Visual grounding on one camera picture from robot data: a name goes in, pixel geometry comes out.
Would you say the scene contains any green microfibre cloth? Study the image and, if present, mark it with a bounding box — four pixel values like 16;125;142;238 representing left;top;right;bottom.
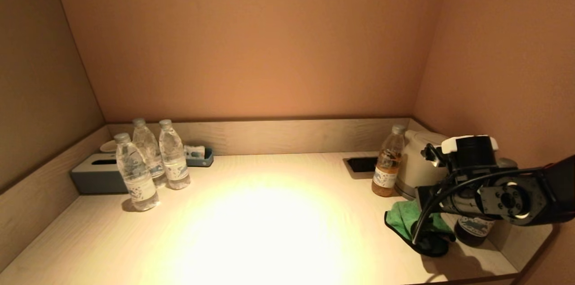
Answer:
384;200;456;257

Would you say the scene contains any dark drink bottle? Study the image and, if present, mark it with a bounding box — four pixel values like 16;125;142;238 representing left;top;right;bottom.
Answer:
455;158;517;247

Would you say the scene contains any grey kettle base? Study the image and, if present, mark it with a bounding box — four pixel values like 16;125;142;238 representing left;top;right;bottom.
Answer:
395;184;423;200

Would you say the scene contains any white electric kettle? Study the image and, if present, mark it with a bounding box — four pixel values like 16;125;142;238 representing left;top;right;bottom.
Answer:
395;130;450;200

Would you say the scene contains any amber drink bottle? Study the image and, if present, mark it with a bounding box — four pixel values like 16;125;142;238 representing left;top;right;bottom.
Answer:
372;124;405;197

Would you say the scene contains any black recessed table socket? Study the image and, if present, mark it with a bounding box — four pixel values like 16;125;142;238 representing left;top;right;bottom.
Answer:
344;157;378;180

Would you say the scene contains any small blue tray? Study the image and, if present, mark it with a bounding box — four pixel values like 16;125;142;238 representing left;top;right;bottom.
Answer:
185;147;214;168

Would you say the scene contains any clear water bottle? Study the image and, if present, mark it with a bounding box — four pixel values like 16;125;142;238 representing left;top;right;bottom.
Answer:
132;118;167;189
158;119;190;191
113;133;159;212

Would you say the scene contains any grey tissue box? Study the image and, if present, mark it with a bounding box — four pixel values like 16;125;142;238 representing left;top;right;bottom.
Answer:
70;154;130;196

